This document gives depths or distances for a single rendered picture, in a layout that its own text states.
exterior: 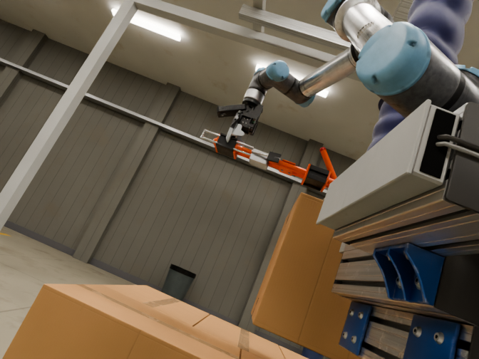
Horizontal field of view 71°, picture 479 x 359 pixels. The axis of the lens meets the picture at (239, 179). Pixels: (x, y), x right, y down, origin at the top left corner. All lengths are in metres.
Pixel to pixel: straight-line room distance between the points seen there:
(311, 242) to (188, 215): 5.78
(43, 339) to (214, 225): 5.68
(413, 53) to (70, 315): 1.02
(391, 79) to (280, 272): 0.60
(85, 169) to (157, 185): 1.48
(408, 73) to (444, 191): 0.36
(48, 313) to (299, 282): 0.70
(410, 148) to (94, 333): 0.94
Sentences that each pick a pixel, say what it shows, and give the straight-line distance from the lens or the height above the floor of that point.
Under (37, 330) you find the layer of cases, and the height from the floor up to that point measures 0.43.
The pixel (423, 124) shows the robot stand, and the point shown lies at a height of 0.92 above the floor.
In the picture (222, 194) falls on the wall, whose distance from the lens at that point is 6.76.
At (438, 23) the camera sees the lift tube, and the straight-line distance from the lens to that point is 1.60.
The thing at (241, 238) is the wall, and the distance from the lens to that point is 6.62.
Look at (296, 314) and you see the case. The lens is 0.99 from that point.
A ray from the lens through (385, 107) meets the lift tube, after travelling 1.41.
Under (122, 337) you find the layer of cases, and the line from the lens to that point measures 1.05.
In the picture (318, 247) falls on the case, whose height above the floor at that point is 0.93.
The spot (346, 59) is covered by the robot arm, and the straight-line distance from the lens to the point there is 1.16.
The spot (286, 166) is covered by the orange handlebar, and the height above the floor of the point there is 1.19.
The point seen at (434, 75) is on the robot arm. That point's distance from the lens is 0.65.
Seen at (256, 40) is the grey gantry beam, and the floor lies 3.10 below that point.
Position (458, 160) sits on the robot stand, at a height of 0.90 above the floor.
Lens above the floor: 0.76
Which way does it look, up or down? 16 degrees up
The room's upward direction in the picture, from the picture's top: 23 degrees clockwise
